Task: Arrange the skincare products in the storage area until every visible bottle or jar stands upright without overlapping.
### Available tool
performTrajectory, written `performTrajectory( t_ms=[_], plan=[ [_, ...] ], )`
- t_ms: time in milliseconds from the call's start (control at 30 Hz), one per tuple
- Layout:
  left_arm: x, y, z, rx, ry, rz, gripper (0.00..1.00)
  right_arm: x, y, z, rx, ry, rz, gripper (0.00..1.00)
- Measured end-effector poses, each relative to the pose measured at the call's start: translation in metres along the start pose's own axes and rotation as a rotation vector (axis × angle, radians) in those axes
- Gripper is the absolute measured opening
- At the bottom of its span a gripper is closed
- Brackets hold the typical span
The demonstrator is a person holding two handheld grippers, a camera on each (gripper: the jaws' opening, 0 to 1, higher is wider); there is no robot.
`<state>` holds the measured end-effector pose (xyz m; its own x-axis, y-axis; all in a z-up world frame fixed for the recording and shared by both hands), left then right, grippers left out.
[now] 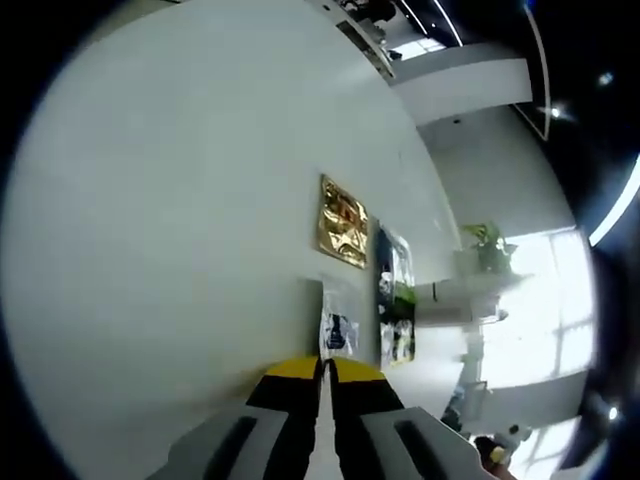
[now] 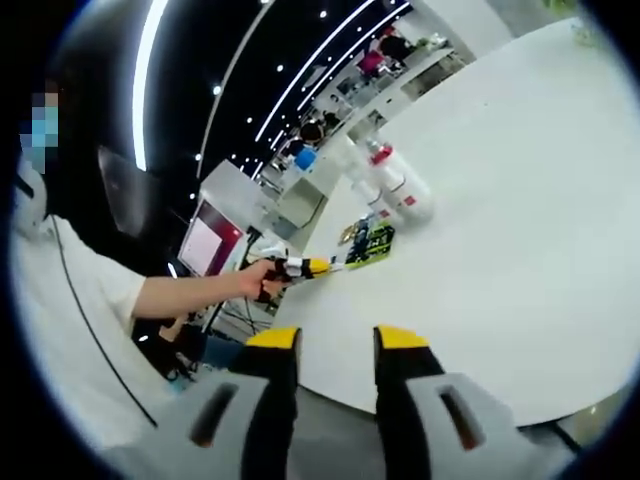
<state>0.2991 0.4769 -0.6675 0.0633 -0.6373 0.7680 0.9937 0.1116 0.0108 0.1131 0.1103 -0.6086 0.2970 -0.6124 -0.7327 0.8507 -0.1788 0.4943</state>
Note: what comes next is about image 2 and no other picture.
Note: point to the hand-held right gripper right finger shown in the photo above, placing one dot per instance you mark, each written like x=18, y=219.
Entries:
x=400, y=415

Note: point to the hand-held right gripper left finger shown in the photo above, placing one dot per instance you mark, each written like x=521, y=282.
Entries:
x=270, y=410

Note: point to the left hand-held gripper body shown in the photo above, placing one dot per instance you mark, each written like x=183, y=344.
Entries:
x=275, y=252

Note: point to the small gold packet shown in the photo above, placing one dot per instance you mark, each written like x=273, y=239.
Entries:
x=347, y=235

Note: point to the white skincare tube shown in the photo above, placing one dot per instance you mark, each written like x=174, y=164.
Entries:
x=360, y=170

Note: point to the red collar skincare pump bottle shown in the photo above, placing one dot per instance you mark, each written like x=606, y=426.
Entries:
x=390, y=180

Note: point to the clear cap white skincare bottle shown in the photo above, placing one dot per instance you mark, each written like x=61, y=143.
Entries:
x=417, y=195

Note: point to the person's left hand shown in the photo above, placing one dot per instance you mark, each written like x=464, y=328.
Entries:
x=257, y=280

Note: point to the green black foil packet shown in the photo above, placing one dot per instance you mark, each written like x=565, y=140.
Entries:
x=375, y=247

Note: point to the person's blue jeans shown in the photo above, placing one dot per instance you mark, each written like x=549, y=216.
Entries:
x=222, y=352

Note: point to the blue box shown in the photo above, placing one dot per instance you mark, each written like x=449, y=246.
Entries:
x=306, y=160

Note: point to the red background screen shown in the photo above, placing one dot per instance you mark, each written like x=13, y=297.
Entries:
x=371, y=64

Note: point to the person's white shirt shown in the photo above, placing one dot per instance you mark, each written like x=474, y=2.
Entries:
x=75, y=325

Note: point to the potted green plant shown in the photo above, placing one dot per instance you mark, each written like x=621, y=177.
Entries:
x=585, y=35

